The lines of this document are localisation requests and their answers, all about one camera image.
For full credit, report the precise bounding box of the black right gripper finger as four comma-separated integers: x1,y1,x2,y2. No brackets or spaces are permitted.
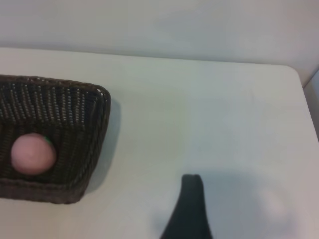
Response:
159,174,214,239

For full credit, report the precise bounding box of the dark brown wicker basket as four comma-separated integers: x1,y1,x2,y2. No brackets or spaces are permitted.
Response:
0,74,112,205

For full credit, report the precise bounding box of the pink peach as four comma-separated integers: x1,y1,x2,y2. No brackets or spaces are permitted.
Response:
10,133,57,176

